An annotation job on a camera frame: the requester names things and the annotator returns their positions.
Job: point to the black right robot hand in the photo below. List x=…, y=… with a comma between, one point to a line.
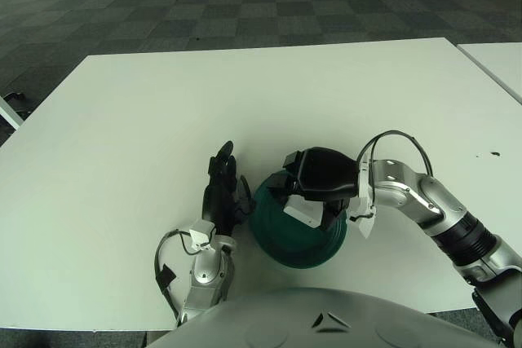
x=326, y=173

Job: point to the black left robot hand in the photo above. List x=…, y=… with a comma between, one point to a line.
x=220, y=201

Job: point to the white square charger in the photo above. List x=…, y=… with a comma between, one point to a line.
x=302, y=209

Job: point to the green round plate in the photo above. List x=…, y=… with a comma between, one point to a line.
x=293, y=242

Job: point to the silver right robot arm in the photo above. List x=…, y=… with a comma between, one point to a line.
x=428, y=197

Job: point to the grey robot torso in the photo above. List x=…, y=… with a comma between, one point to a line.
x=285, y=323

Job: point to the white neighbouring table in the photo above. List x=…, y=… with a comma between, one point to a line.
x=497, y=62

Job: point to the white table with black caster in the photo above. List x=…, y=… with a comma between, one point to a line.
x=8, y=113

